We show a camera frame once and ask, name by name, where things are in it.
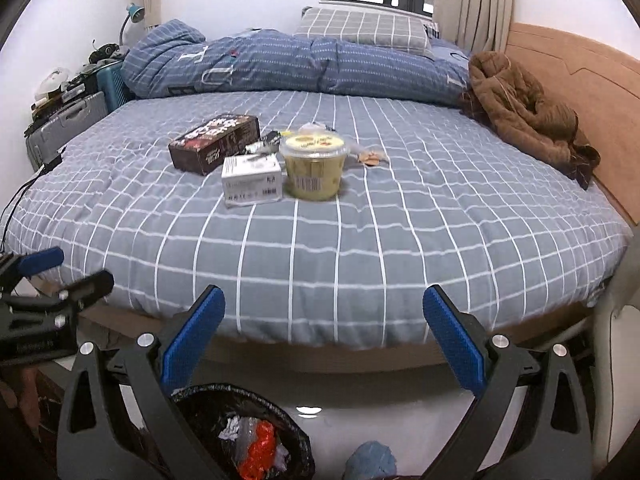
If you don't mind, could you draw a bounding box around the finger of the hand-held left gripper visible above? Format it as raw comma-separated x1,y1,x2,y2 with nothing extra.
56,270,115,312
0,246,66,288

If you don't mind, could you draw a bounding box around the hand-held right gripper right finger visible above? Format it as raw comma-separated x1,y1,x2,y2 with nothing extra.
422,284,593,480

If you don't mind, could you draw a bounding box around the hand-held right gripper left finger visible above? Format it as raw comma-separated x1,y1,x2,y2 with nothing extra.
56,284,228,480

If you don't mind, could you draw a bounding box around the black trash bin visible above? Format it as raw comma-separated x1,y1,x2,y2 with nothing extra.
170,382,317,480

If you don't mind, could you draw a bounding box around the white tissue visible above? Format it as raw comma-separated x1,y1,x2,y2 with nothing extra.
218,416,243,441

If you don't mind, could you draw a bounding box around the red plastic bag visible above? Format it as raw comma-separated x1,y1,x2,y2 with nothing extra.
237,420,278,478

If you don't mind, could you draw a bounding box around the small white box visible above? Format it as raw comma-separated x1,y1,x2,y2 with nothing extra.
221,154,282,209

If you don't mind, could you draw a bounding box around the dark brown cookie box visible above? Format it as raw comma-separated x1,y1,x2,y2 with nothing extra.
168,114,261,177

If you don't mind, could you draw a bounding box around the clear wrapper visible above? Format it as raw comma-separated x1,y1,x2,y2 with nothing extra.
345,140,392,167

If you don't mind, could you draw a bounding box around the yellow-green lidded cup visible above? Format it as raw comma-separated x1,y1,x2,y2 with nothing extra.
278,132,349,202

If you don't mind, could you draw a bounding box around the grey suitcase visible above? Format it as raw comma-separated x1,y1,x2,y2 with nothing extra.
25,91,108,171

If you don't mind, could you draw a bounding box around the blue fluffy slipper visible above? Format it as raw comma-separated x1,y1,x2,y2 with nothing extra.
345,441,398,480

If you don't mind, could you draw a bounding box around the grey checked bed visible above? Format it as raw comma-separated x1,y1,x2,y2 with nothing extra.
0,91,632,376

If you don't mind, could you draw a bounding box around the cream furniture piece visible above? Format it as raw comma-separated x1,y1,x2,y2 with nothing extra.
590,287,640,466

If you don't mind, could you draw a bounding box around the white round device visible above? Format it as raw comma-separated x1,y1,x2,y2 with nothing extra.
37,67,71,98

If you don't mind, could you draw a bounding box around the teal suitcase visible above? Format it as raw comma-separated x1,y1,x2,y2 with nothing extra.
96,60,132,113

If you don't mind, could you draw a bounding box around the brown jacket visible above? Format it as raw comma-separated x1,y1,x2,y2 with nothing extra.
457,51,601,191

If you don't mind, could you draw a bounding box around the blue desk lamp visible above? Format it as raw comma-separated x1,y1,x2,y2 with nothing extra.
118,2,146,46

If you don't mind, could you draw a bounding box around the wooden headboard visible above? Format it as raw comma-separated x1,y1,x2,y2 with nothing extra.
505,22,640,226

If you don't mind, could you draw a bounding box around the blue striped quilt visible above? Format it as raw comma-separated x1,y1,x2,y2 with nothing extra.
121,19,473,107

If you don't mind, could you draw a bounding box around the grey checked pillow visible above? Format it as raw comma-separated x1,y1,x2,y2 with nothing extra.
294,6,435,58

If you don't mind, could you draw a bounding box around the wide beige curtain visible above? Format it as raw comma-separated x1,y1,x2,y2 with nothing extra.
432,0,516,53

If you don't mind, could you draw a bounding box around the black charger cable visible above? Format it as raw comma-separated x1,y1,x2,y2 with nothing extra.
0,167,48,256

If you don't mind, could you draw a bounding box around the black cable bundle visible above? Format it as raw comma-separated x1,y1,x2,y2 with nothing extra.
89,40,128,66

